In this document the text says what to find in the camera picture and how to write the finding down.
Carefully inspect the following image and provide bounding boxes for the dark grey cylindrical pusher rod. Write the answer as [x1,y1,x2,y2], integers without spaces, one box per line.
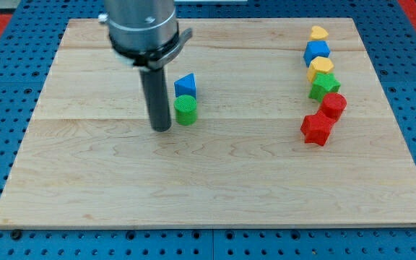
[139,68,171,132]

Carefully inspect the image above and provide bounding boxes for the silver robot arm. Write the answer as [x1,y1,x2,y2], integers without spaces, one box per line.
[98,0,193,132]

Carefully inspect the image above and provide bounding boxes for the red star block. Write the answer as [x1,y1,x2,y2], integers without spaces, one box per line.
[300,110,337,146]

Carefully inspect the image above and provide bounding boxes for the green star block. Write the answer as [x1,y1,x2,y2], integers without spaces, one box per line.
[308,72,341,102]

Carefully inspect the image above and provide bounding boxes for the blue triangle block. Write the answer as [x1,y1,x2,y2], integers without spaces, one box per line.
[174,73,196,98]

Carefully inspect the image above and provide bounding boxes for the green cylinder block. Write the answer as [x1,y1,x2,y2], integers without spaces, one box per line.
[173,95,198,126]

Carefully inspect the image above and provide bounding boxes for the light wooden board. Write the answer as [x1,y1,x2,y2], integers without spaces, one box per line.
[0,18,416,230]

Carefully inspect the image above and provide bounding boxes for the blue hexagon block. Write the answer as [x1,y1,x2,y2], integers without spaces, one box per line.
[303,40,331,67]

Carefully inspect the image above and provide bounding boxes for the yellow hexagon block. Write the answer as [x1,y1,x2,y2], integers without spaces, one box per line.
[306,56,334,83]

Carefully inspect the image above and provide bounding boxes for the yellow heart block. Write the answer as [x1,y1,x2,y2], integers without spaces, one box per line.
[309,25,329,41]

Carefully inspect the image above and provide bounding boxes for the red cylinder block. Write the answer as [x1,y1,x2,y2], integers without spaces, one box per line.
[319,92,347,121]

